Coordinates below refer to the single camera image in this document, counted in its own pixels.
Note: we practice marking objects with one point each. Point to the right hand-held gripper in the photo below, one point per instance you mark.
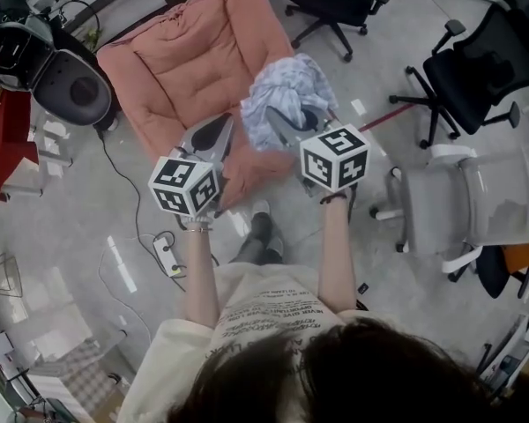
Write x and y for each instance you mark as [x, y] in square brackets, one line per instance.
[335, 157]

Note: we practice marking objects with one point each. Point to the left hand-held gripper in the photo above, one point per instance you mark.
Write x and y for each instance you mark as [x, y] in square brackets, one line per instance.
[183, 187]

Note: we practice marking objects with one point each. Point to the light blue cloth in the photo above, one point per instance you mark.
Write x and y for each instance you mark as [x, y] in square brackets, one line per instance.
[286, 86]

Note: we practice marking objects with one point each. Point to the pink cushioned lounge chair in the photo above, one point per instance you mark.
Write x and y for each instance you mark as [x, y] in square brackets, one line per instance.
[189, 60]

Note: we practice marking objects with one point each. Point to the person's left forearm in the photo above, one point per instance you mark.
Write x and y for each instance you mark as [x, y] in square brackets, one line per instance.
[200, 280]

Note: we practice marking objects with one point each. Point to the person's right forearm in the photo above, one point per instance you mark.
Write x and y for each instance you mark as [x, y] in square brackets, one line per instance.
[337, 258]

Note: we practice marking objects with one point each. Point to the white power strip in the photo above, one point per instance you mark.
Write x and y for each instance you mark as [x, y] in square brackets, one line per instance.
[166, 256]

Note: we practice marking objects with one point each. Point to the person's left leg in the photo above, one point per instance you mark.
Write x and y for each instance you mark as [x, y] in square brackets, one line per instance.
[251, 245]

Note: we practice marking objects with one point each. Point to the person's right shoe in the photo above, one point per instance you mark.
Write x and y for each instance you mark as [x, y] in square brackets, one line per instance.
[275, 249]

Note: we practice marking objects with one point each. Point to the grey white office chair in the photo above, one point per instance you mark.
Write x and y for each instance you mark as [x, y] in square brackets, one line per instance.
[458, 205]

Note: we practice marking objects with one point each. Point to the small black floor object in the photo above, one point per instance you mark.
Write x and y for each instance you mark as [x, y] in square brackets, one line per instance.
[363, 287]

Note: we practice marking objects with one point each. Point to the cream printed T-shirt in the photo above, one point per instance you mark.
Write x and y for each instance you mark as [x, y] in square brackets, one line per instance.
[264, 298]

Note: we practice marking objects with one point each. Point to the black grey round-base machine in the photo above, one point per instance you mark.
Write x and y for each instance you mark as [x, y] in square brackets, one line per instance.
[70, 86]

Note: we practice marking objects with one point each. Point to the red cloth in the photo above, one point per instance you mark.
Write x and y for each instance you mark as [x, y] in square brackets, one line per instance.
[6, 148]

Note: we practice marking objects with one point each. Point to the black chair with orange cushion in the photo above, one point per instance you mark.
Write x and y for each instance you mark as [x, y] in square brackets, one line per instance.
[520, 254]

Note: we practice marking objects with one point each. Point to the checked flower box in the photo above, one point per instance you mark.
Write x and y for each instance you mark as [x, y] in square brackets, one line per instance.
[75, 373]

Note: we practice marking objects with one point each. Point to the white table frame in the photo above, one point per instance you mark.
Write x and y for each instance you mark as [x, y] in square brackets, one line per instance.
[55, 163]

